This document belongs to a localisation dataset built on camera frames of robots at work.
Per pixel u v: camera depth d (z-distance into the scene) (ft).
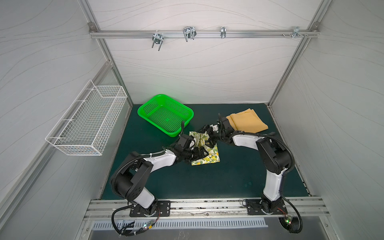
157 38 2.61
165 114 3.76
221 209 2.45
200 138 3.01
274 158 1.68
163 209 2.41
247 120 3.52
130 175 1.50
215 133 2.76
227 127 2.51
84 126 2.25
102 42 2.74
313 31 2.55
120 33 2.57
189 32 2.51
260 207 2.40
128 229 2.28
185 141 2.31
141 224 2.29
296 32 2.51
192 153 2.56
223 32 2.56
